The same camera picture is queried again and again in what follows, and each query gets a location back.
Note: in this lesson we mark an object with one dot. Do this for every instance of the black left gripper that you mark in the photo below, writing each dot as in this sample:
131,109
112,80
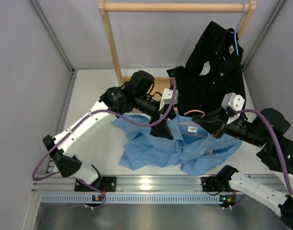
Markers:
162,130

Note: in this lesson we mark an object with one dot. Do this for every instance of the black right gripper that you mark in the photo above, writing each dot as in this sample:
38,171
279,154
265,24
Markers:
211,126

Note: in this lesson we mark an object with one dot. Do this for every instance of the light blue shirt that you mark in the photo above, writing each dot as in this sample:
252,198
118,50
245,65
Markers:
192,147

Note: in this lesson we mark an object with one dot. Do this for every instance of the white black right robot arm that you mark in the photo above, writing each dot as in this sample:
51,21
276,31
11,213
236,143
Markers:
274,190

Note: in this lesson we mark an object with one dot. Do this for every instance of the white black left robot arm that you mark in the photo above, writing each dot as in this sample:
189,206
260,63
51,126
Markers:
130,102

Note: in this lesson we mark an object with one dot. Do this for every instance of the black shirt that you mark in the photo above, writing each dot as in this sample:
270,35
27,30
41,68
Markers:
212,70

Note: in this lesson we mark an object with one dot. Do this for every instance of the wooden clothes rack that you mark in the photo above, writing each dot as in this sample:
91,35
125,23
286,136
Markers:
149,39

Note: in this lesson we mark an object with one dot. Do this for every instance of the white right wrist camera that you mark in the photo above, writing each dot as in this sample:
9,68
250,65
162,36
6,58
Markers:
232,103

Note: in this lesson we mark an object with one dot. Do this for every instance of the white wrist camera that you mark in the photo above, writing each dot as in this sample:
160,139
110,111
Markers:
232,103
167,97

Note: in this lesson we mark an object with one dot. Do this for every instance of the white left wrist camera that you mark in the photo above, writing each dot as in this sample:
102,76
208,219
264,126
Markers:
167,97

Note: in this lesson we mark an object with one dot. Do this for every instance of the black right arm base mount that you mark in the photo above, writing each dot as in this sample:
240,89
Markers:
215,184

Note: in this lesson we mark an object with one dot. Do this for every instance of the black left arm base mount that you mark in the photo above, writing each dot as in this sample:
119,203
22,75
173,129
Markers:
107,184

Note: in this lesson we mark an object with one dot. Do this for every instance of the blue wire hanger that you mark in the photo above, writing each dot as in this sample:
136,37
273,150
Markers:
238,31

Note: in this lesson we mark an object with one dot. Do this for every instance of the slotted grey cable duct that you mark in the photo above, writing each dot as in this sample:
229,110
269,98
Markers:
130,199

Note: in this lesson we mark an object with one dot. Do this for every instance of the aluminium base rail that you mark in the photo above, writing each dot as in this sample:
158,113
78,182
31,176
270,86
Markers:
130,183

